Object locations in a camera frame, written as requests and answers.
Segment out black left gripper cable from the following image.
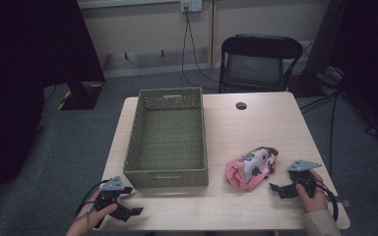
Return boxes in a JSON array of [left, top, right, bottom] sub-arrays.
[[75, 179, 112, 230]]

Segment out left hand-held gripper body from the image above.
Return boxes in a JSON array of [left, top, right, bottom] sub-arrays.
[[94, 175, 134, 210]]

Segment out grey stand post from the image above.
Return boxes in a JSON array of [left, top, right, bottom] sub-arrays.
[[303, 0, 347, 77]]

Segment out pink cartoon print cloth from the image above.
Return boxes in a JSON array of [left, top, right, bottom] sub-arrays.
[[224, 146, 280, 192]]

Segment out person's right hand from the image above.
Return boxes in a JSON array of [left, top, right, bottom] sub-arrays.
[[294, 168, 329, 213]]

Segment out black curtain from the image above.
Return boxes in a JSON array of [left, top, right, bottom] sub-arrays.
[[0, 0, 106, 220]]

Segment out dark curtain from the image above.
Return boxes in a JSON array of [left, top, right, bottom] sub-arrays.
[[328, 0, 378, 141]]

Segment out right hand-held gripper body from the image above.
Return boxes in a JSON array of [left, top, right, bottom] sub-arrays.
[[285, 158, 323, 198]]

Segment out black floor cables bundle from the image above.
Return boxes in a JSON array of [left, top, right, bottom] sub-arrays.
[[298, 65, 378, 176]]

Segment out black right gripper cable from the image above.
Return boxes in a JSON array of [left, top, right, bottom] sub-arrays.
[[314, 178, 340, 222]]

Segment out black wall socket cable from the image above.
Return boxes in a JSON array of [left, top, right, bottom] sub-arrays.
[[185, 9, 221, 85], [180, 7, 205, 89]]

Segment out white wall socket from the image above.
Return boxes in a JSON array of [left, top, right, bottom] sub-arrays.
[[180, 0, 204, 14]]

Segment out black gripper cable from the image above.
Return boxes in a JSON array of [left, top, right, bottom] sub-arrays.
[[314, 178, 340, 222], [75, 179, 112, 230]]

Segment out person's left hand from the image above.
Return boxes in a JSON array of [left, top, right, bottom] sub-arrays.
[[66, 190, 118, 236]]

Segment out green woven basket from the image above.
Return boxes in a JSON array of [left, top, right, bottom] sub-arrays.
[[122, 87, 210, 189]]

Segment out black folding chair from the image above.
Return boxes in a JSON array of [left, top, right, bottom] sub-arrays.
[[219, 33, 304, 94]]

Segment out black stand base yellow stripes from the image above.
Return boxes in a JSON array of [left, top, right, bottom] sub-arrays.
[[57, 82, 105, 111]]

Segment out grey table edge bracket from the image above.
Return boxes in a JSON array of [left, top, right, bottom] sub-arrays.
[[336, 196, 352, 208]]

